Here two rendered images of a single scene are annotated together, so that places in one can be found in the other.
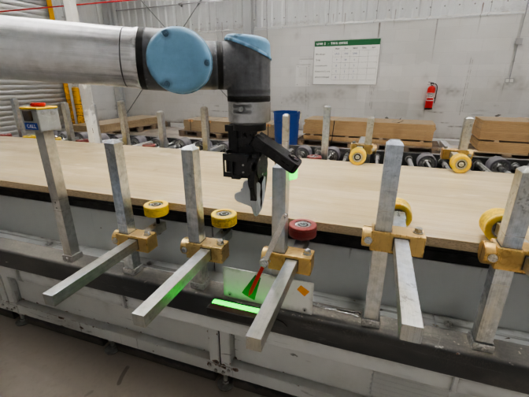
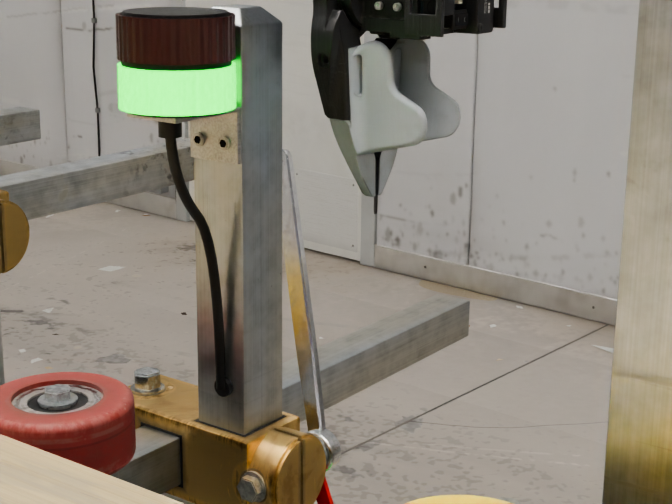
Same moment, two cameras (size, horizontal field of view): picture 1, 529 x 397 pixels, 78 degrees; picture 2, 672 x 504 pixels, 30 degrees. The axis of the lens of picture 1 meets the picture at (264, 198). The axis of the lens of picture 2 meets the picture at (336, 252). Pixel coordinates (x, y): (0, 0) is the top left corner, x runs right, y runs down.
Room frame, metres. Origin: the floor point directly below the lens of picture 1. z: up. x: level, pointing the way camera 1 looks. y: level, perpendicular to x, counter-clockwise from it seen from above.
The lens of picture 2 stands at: (1.40, 0.21, 1.16)
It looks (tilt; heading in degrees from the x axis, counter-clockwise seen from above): 15 degrees down; 197
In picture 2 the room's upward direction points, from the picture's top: 1 degrees clockwise
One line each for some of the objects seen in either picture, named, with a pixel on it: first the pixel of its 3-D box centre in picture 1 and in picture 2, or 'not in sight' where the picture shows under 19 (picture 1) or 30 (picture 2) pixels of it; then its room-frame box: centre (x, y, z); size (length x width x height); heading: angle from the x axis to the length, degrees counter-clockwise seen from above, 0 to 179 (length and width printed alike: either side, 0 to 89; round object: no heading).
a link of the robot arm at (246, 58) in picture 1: (246, 68); not in sight; (0.71, 0.04, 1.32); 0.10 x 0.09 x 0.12; 99
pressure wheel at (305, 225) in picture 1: (302, 240); (62, 487); (0.85, -0.11, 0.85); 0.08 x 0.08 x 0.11
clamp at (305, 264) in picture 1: (287, 257); (209, 449); (0.76, -0.06, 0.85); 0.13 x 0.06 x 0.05; 71
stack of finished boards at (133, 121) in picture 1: (121, 123); not in sight; (8.63, 3.73, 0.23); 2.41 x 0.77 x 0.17; 159
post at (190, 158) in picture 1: (196, 228); (651, 502); (0.85, 0.20, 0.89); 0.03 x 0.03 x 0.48; 71
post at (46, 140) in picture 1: (59, 198); not in sight; (1.01, 0.68, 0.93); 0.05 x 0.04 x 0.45; 71
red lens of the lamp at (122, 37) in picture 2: not in sight; (176, 36); (0.81, -0.06, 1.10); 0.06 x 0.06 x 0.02
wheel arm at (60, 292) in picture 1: (116, 255); not in sight; (0.82, 0.43, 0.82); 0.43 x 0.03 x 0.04; 161
